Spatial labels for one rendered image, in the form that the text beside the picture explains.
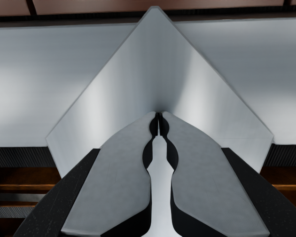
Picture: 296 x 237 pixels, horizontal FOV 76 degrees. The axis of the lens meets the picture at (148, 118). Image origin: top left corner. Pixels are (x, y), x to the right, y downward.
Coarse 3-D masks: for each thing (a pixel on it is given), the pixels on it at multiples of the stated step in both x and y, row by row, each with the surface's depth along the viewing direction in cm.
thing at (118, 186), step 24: (144, 120) 11; (120, 144) 9; (144, 144) 9; (96, 168) 8; (120, 168) 8; (144, 168) 8; (96, 192) 7; (120, 192) 7; (144, 192) 7; (72, 216) 6; (96, 216) 6; (120, 216) 6; (144, 216) 6
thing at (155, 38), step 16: (144, 16) 10; (160, 16) 10; (144, 32) 11; (160, 32) 11; (176, 32) 11; (128, 48) 11; (144, 48) 11; (160, 48) 11; (176, 48) 11; (192, 48) 11
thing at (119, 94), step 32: (128, 64) 12; (160, 64) 12; (192, 64) 12; (96, 96) 13; (128, 96) 13; (160, 96) 13; (192, 96) 13; (224, 96) 13; (64, 128) 15; (96, 128) 15; (224, 128) 14; (256, 128) 14
